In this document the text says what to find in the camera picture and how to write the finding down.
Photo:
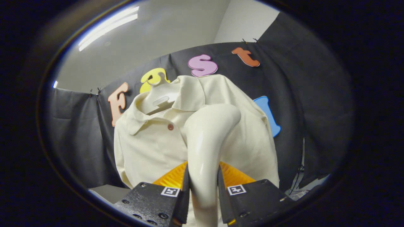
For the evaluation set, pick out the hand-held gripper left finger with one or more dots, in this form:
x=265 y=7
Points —
x=184 y=205

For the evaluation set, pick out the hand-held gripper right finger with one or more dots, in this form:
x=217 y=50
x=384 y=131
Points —
x=222 y=201

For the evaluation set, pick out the white garment steamer head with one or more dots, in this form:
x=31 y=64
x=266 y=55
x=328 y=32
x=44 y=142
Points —
x=206 y=142

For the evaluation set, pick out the cream button-up shirt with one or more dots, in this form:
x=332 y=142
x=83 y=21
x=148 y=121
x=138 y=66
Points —
x=148 y=151

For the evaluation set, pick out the white clothes hanger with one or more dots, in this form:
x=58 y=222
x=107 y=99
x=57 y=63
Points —
x=159 y=96

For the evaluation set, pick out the thin grey pole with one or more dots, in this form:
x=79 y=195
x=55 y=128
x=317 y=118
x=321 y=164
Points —
x=300 y=176

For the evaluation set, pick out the black backdrop cloth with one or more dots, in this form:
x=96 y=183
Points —
x=300 y=94

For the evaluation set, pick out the ceiling light panel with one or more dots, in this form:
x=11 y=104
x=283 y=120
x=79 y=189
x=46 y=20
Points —
x=107 y=26

